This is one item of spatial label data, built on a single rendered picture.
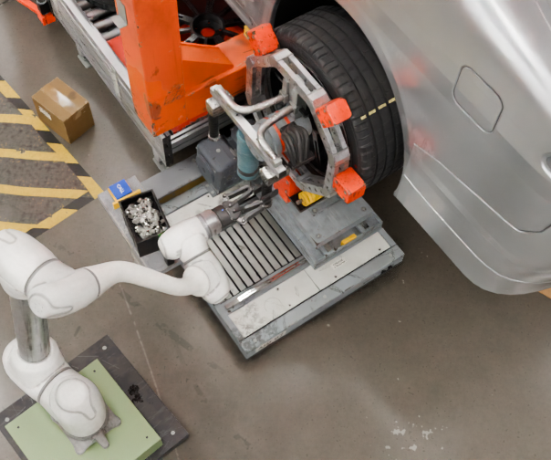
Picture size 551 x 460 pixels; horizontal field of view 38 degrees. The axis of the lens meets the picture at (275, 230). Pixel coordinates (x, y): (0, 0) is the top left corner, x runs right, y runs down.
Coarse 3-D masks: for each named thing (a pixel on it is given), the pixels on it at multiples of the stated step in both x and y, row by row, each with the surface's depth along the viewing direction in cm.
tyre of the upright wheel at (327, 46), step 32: (288, 32) 269; (320, 32) 265; (352, 32) 265; (320, 64) 259; (352, 64) 260; (352, 96) 258; (384, 96) 263; (352, 128) 261; (384, 128) 265; (352, 160) 273; (384, 160) 274
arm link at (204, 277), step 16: (208, 256) 260; (96, 272) 224; (112, 272) 230; (128, 272) 235; (144, 272) 240; (160, 272) 246; (192, 272) 256; (208, 272) 257; (224, 272) 263; (160, 288) 245; (176, 288) 248; (192, 288) 253; (208, 288) 257; (224, 288) 260
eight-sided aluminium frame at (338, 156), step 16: (256, 64) 281; (272, 64) 269; (288, 64) 268; (256, 80) 299; (288, 80) 265; (304, 80) 265; (256, 96) 302; (304, 96) 261; (320, 96) 258; (256, 112) 304; (320, 128) 262; (336, 128) 263; (336, 144) 268; (336, 160) 265; (304, 176) 303; (320, 176) 297; (320, 192) 289; (336, 192) 284
